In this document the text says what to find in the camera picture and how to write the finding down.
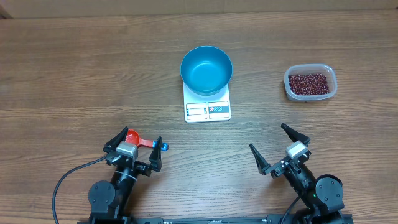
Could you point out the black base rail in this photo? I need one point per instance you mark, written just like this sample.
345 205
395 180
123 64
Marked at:
269 219

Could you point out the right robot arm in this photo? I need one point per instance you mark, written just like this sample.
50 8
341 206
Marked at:
320 200

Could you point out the blue metal bowl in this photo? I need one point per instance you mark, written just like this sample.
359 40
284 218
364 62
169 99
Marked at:
206 70

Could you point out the red azuki beans in container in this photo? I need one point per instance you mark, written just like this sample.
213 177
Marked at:
309 84

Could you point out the white digital kitchen scale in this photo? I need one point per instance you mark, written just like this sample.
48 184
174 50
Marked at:
200 108

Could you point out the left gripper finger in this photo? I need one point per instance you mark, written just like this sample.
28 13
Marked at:
112 144
155 157

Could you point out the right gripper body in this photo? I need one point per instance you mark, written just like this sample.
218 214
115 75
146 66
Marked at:
278 168

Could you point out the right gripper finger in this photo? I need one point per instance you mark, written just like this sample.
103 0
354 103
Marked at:
295 135
262 164

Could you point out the clear plastic container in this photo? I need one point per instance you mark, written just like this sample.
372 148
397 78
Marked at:
306 69

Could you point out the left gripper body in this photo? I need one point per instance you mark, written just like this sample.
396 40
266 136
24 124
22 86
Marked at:
141 168

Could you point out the red measuring scoop blue handle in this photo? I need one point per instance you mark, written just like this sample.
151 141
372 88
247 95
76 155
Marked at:
134 138

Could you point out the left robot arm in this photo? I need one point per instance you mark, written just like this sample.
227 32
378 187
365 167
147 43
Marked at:
108 199

